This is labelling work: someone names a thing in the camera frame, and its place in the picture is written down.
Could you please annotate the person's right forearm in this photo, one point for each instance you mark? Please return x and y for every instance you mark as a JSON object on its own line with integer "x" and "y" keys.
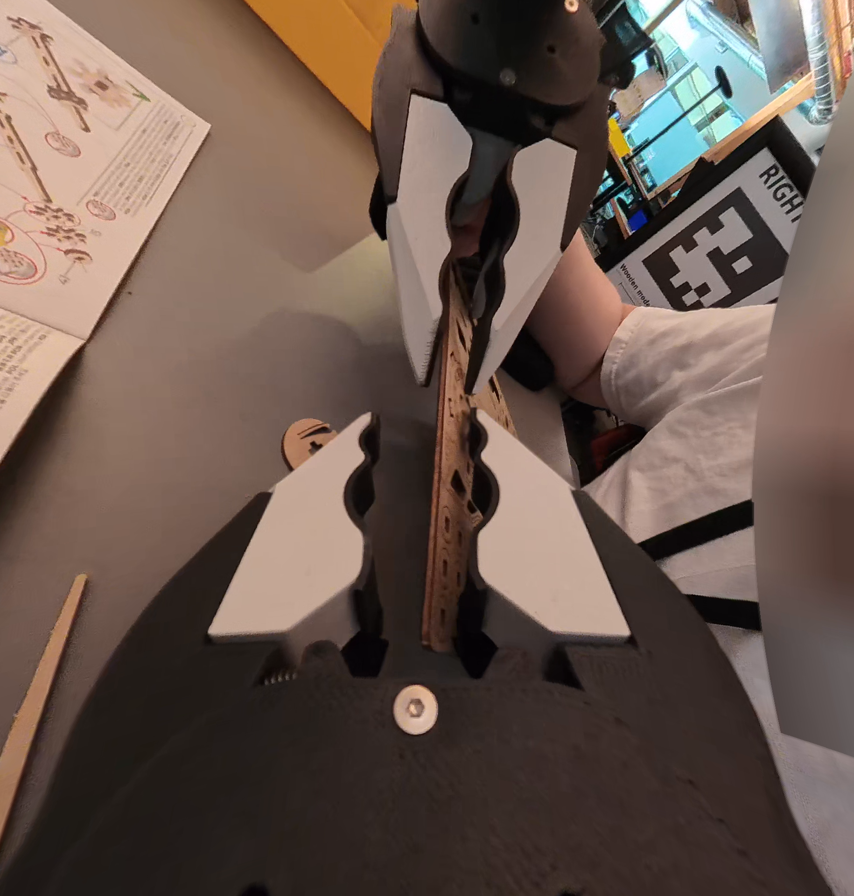
{"x": 581, "y": 315}

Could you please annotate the silver ventilation duct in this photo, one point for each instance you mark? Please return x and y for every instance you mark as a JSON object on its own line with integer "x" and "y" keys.
{"x": 822, "y": 70}

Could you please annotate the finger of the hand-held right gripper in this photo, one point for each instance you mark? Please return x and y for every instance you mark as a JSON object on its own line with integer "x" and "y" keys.
{"x": 420, "y": 210}
{"x": 539, "y": 224}

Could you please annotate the black-framed marker sign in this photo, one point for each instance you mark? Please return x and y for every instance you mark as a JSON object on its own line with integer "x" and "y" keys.
{"x": 714, "y": 266}

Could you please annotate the small round wooden gear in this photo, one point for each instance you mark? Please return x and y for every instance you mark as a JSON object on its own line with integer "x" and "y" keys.
{"x": 304, "y": 448}

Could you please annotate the laser-cut wooden parts sheet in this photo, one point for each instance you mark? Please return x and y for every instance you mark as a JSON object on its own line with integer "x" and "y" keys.
{"x": 441, "y": 560}

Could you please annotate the illustrated instruction booklet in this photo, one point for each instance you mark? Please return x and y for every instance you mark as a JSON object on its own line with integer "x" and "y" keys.
{"x": 84, "y": 140}

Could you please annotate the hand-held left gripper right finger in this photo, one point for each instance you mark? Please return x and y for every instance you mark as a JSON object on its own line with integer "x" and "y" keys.
{"x": 546, "y": 560}

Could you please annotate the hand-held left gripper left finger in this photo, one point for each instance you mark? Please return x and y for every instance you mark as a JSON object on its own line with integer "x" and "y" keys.
{"x": 301, "y": 546}

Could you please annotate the person in white shirt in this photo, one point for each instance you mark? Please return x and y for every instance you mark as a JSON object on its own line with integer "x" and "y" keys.
{"x": 679, "y": 420}

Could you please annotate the black pole stand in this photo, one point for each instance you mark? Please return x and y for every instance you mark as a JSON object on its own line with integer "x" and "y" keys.
{"x": 721, "y": 89}

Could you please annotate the thin wooden stick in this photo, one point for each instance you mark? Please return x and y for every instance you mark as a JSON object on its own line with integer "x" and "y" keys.
{"x": 35, "y": 700}

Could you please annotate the yellow flat panel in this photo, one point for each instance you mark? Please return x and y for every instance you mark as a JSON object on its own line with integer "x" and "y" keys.
{"x": 329, "y": 42}

